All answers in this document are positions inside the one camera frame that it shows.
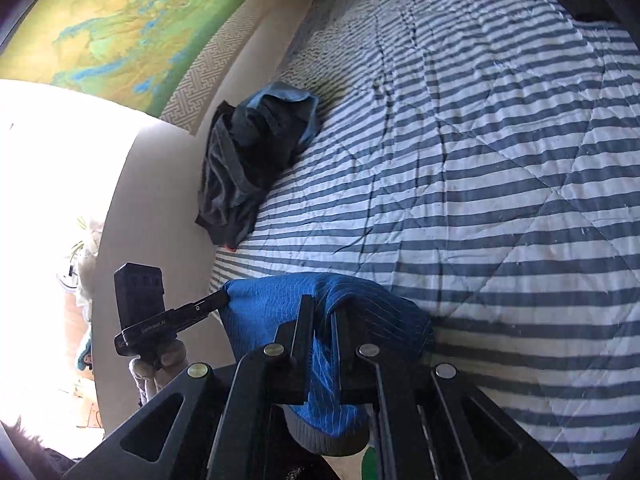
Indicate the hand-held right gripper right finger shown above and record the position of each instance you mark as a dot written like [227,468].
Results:
[350,360]

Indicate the dark garment with light-blue lining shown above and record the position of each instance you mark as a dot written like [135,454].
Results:
[277,120]

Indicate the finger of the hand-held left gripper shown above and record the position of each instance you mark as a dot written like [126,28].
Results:
[202,308]

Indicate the blue knit garment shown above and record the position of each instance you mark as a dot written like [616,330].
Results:
[330,320]

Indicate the person's left hand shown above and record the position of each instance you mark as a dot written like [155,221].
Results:
[157,365]

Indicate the landscape wall poster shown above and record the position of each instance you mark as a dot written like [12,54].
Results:
[135,35]

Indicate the blue white striped quilt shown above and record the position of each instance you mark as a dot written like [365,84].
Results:
[450,185]

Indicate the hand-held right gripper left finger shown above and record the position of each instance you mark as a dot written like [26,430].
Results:
[295,355]

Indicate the grey garment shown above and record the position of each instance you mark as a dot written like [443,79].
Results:
[227,185]

